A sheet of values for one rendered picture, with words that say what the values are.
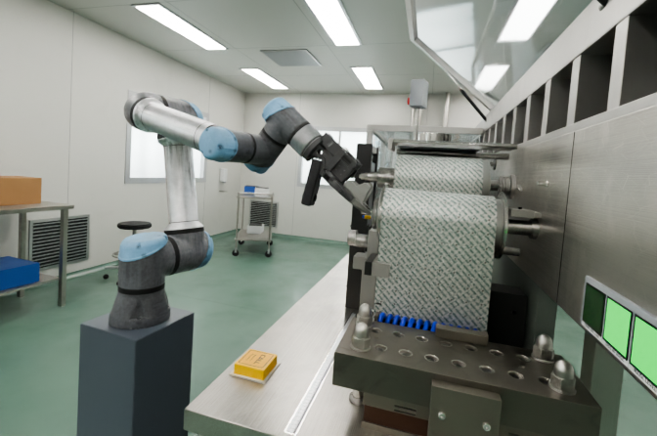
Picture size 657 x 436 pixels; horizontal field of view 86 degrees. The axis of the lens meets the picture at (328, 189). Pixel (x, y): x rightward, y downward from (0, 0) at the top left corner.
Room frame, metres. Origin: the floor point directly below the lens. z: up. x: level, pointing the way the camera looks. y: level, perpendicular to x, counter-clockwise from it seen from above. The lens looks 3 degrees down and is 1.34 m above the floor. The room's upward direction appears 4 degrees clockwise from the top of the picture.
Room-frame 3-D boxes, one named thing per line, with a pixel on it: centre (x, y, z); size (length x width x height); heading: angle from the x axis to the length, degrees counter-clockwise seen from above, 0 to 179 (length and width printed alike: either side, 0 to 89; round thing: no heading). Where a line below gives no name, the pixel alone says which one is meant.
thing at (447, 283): (0.74, -0.23, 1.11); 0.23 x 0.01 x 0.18; 74
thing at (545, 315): (1.77, -0.76, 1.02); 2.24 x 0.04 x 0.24; 164
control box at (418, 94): (1.36, -0.31, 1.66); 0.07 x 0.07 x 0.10; 59
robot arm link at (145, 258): (0.96, 0.50, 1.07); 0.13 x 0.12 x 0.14; 149
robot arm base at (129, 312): (0.96, 0.50, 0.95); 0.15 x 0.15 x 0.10
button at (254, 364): (0.74, 0.13, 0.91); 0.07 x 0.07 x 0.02; 74
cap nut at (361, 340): (0.62, -0.08, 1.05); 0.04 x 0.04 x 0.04
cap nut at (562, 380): (0.53, -0.39, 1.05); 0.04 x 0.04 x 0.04
